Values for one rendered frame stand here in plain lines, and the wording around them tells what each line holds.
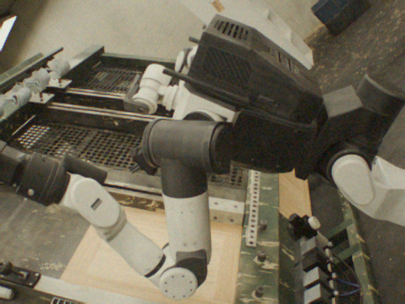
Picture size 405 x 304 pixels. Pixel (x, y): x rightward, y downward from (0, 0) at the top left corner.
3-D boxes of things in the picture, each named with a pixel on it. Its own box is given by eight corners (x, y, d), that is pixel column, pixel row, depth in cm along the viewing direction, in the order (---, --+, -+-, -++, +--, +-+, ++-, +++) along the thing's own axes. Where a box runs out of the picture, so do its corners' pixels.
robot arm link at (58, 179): (31, 203, 73) (80, 223, 78) (37, 200, 64) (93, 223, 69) (52, 153, 77) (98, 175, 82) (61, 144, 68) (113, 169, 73)
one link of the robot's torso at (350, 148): (372, 129, 93) (333, 112, 93) (385, 155, 82) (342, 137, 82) (348, 166, 100) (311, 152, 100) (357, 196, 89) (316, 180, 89)
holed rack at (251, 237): (255, 247, 112) (256, 246, 111) (246, 246, 112) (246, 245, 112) (264, 70, 251) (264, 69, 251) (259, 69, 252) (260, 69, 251)
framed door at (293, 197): (314, 271, 175) (317, 269, 174) (234, 207, 162) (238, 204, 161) (303, 170, 251) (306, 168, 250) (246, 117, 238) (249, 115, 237)
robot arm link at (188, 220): (211, 263, 87) (205, 175, 81) (217, 297, 74) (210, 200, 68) (163, 268, 86) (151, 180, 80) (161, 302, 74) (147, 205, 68)
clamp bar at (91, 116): (249, 151, 169) (257, 103, 156) (15, 116, 180) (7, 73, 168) (250, 140, 177) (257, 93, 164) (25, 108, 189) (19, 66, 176)
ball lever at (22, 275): (29, 285, 94) (6, 276, 83) (17, 281, 95) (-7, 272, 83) (33, 271, 96) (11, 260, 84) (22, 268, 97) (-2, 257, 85)
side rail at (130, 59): (255, 88, 251) (257, 73, 245) (100, 69, 262) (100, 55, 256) (255, 84, 257) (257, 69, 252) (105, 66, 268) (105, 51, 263)
